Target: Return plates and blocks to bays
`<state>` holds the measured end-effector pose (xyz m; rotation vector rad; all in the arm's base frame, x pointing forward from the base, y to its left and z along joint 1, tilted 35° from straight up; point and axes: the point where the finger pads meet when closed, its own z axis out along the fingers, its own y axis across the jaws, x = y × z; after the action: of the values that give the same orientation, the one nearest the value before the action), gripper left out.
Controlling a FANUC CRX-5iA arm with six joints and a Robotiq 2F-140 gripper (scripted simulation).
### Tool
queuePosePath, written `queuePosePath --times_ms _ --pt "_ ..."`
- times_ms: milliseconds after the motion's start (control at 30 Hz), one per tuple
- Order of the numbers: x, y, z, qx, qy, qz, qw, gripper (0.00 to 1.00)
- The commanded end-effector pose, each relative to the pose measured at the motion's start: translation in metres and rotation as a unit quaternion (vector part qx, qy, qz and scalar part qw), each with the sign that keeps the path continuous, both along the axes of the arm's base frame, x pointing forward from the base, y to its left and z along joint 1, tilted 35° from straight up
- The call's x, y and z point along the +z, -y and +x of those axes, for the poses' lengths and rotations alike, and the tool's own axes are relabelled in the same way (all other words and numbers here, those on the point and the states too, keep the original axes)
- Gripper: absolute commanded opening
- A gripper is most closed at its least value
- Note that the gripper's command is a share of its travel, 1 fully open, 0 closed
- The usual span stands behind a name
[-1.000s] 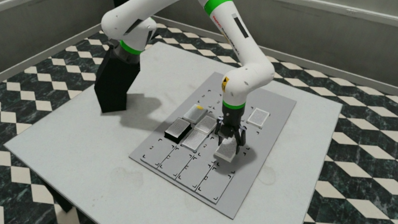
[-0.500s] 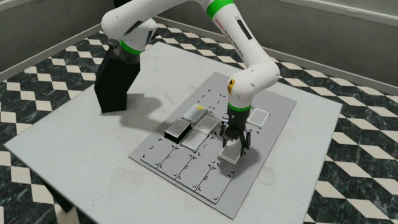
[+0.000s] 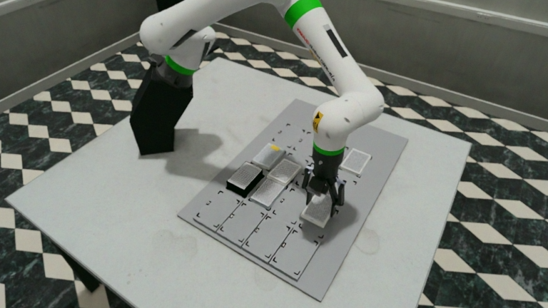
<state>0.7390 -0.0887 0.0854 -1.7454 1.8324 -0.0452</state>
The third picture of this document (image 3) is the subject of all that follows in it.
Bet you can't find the clear plastic lid with yellow tape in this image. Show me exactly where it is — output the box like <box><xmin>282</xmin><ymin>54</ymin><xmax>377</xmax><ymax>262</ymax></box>
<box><xmin>252</xmin><ymin>143</ymin><xmax>285</xmax><ymax>169</ymax></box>

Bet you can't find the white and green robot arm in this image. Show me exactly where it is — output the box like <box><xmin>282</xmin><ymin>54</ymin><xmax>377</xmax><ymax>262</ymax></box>
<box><xmin>140</xmin><ymin>0</ymin><xmax>384</xmax><ymax>168</ymax></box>

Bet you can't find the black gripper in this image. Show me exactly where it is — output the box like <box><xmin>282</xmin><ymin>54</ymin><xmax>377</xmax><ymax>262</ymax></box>
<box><xmin>301</xmin><ymin>163</ymin><xmax>346</xmax><ymax>217</ymax></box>

